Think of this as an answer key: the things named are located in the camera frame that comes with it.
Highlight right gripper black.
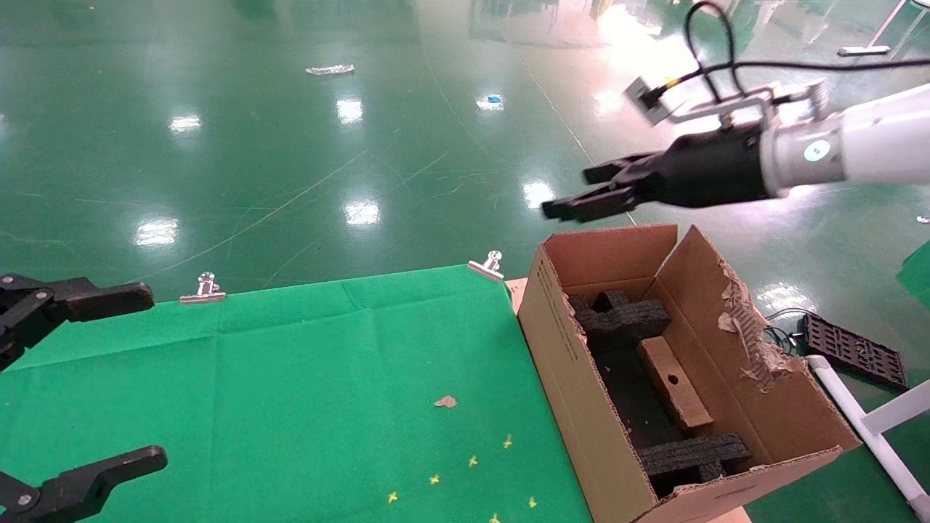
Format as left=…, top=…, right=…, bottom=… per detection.
left=543, top=122, right=772, bottom=223

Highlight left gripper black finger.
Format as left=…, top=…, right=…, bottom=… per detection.
left=0, top=275, right=155, bottom=372
left=0, top=446, right=169, bottom=523

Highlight small brown cardboard box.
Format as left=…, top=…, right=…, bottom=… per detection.
left=636, top=336, right=716, bottom=432

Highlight large open cardboard carton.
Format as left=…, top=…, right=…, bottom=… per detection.
left=517, top=223, right=863, bottom=523

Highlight silver binder clip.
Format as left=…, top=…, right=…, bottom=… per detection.
left=179, top=272, right=227, bottom=304
left=467, top=251, right=505, bottom=283

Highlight black foam block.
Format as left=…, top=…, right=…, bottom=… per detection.
left=637, top=433, right=753, bottom=500
left=570, top=290, right=674, bottom=354

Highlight green table cloth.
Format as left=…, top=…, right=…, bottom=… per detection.
left=0, top=263, right=594, bottom=523

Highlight white floor stand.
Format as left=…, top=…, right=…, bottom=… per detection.
left=837, top=0, right=930, bottom=59

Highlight black plastic grid tray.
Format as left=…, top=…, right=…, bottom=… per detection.
left=802, top=312, right=910, bottom=393

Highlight green cloth covered table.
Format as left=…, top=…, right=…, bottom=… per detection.
left=896, top=242, right=930, bottom=307

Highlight gray wrist camera box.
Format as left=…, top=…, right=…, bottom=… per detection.
left=624, top=76, right=671, bottom=126

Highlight gray metal camera bracket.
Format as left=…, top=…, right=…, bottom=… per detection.
left=667, top=84, right=784, bottom=133

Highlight black braided cable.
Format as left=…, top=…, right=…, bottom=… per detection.
left=682, top=0, right=746, bottom=100

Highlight thin black floor cables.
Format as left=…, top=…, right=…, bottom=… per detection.
left=761, top=308, right=809, bottom=354

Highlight thin dark cable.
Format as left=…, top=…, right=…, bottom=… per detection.
left=650, top=57, right=930, bottom=100

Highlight white tube frame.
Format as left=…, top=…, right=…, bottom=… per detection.
left=805, top=354, right=930, bottom=521

